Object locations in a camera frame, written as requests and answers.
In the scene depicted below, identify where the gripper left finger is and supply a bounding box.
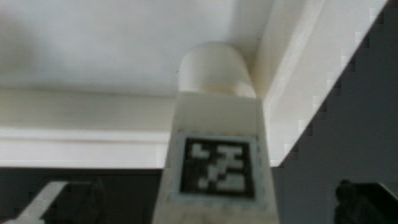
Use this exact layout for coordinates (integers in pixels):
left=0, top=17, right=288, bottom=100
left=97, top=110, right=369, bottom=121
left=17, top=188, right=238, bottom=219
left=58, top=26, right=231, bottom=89
left=9, top=181, right=67, bottom=224

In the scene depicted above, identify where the white leg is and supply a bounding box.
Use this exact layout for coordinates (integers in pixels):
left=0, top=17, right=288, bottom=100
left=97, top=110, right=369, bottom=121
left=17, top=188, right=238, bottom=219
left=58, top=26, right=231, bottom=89
left=151, top=42, right=279, bottom=224

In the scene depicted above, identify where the white square tabletop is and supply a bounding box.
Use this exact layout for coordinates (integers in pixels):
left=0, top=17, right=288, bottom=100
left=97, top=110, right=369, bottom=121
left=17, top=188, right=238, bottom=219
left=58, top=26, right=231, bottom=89
left=0, top=0, right=391, bottom=169

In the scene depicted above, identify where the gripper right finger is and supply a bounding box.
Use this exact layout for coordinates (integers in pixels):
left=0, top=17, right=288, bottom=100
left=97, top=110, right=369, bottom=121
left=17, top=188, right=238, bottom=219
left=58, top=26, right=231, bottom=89
left=334, top=179, right=398, bottom=224

